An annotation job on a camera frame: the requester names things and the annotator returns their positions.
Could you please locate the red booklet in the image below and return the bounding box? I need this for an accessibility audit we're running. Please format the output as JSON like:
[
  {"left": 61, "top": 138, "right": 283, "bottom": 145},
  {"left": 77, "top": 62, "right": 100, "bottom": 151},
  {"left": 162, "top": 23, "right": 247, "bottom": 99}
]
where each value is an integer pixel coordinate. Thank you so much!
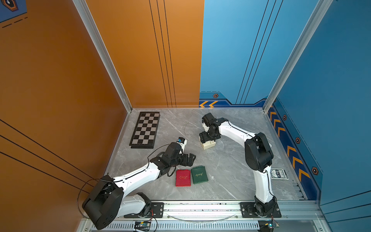
[{"left": 175, "top": 170, "right": 191, "bottom": 187}]

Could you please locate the left circuit board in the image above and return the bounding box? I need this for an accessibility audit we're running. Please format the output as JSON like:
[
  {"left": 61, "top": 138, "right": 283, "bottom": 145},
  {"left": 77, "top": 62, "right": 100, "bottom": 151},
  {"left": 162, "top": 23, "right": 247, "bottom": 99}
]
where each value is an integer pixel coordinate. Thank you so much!
[{"left": 133, "top": 221, "right": 152, "bottom": 232}]

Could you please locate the right circuit board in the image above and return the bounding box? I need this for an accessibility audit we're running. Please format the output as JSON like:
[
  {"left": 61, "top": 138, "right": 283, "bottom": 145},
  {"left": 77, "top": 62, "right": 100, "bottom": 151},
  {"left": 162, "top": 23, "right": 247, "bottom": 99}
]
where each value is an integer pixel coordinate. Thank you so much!
[{"left": 258, "top": 221, "right": 280, "bottom": 232}]

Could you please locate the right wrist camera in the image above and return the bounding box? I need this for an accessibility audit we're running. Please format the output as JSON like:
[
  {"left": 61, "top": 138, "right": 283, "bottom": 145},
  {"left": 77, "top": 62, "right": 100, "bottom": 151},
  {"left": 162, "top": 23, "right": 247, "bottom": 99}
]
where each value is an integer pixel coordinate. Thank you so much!
[{"left": 202, "top": 113, "right": 216, "bottom": 131}]

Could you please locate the aluminium corner post left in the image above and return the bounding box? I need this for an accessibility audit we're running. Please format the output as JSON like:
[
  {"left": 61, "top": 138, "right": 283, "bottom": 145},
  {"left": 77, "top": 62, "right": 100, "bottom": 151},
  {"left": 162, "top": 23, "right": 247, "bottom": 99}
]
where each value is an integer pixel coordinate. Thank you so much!
[{"left": 72, "top": 0, "right": 132, "bottom": 113}]

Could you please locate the circuit board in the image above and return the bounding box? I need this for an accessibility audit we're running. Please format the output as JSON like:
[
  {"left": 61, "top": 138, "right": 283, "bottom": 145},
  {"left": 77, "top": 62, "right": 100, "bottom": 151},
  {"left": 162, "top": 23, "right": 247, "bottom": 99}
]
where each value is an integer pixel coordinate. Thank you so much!
[
  {"left": 133, "top": 221, "right": 152, "bottom": 232},
  {"left": 258, "top": 221, "right": 280, "bottom": 232}
]

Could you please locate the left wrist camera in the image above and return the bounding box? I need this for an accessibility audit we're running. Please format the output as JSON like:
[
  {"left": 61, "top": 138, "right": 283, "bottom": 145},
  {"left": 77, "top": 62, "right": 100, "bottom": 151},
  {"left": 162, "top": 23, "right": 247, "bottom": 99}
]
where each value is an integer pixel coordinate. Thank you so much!
[{"left": 176, "top": 137, "right": 187, "bottom": 154}]

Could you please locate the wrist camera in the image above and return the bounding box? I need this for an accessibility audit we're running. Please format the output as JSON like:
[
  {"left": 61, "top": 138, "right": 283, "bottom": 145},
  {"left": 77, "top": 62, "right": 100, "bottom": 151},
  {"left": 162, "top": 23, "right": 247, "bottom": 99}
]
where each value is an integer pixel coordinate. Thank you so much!
[
  {"left": 176, "top": 137, "right": 187, "bottom": 154},
  {"left": 202, "top": 113, "right": 216, "bottom": 131}
]

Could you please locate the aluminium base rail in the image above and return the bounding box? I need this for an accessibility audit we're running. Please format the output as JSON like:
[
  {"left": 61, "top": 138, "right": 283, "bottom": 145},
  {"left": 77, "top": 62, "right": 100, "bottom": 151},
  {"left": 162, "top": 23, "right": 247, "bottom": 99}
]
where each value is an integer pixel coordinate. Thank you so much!
[{"left": 81, "top": 200, "right": 325, "bottom": 224}]

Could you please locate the green booklet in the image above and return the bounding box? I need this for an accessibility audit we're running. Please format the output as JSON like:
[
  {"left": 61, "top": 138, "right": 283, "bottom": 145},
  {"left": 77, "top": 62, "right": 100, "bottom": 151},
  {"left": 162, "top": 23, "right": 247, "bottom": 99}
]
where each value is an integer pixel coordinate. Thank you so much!
[{"left": 191, "top": 166, "right": 208, "bottom": 184}]

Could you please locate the aluminium corner post right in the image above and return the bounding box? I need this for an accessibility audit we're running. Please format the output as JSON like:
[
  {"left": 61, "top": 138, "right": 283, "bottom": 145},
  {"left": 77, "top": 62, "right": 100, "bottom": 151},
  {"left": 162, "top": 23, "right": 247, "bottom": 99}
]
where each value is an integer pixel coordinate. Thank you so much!
[{"left": 262, "top": 0, "right": 333, "bottom": 113}]

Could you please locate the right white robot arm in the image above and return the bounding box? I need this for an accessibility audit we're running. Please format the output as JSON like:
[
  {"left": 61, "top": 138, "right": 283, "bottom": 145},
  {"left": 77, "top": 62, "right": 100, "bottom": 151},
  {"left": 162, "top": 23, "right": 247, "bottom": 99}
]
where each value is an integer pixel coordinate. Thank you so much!
[{"left": 199, "top": 113, "right": 278, "bottom": 217}]

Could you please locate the black white chessboard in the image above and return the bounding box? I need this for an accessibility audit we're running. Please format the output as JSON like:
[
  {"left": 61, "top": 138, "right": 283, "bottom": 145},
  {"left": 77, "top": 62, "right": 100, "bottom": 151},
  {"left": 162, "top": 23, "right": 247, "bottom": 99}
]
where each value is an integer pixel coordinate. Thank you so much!
[{"left": 129, "top": 111, "right": 160, "bottom": 149}]

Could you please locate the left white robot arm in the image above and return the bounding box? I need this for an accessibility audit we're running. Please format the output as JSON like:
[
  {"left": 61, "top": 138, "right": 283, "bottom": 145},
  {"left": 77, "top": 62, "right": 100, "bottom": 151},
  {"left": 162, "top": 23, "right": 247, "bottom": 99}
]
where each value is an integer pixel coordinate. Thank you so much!
[{"left": 82, "top": 137, "right": 196, "bottom": 230}]

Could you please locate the playing card deck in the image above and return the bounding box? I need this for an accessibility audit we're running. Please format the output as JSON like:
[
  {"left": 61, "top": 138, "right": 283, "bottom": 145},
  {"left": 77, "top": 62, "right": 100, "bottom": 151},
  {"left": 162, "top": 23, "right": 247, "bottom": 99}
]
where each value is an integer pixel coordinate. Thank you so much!
[{"left": 271, "top": 168, "right": 289, "bottom": 180}]

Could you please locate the aluminium corner post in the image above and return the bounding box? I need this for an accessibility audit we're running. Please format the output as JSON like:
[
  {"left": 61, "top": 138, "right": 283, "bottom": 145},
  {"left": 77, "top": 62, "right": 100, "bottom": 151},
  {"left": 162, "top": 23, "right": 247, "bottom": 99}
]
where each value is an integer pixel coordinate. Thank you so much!
[
  {"left": 72, "top": 0, "right": 132, "bottom": 113},
  {"left": 262, "top": 0, "right": 333, "bottom": 113}
]

